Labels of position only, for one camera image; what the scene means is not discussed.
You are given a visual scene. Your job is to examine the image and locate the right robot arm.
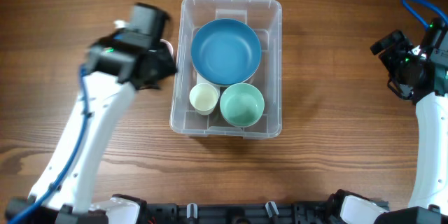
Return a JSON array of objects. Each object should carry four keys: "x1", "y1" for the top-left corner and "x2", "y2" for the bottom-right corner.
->
[{"x1": 323, "y1": 17, "x2": 447, "y2": 223}]

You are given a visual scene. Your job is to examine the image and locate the cream plastic cup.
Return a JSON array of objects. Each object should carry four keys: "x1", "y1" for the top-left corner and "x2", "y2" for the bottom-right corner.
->
[{"x1": 189, "y1": 83, "x2": 220, "y2": 116}]

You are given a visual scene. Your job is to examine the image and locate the mint green bowl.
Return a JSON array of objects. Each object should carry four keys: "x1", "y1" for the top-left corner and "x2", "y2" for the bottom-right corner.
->
[{"x1": 220, "y1": 83, "x2": 265, "y2": 127}]

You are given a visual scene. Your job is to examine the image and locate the cream large bowl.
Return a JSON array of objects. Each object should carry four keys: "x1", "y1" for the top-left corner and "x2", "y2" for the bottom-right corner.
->
[{"x1": 196, "y1": 73, "x2": 255, "y2": 88}]

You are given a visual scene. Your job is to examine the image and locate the left blue cable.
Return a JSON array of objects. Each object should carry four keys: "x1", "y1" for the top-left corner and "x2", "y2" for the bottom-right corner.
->
[{"x1": 6, "y1": 64, "x2": 92, "y2": 224}]

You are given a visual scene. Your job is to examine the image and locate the clear plastic storage container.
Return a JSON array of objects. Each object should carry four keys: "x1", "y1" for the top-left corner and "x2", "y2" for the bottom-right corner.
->
[{"x1": 170, "y1": 0, "x2": 282, "y2": 139}]

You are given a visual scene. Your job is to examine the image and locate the dark blue bowl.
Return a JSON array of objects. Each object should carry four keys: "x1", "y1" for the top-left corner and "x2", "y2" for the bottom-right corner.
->
[{"x1": 190, "y1": 19, "x2": 262, "y2": 86}]

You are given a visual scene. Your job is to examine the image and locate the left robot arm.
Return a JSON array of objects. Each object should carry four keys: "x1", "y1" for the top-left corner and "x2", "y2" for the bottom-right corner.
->
[{"x1": 5, "y1": 3, "x2": 177, "y2": 223}]

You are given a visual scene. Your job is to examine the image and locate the pink plastic cup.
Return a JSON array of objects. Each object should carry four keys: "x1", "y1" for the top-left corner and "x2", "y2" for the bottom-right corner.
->
[{"x1": 160, "y1": 39, "x2": 174, "y2": 57}]

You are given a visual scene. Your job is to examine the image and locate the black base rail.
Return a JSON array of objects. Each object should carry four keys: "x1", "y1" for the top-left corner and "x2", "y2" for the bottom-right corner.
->
[{"x1": 135, "y1": 202, "x2": 343, "y2": 224}]

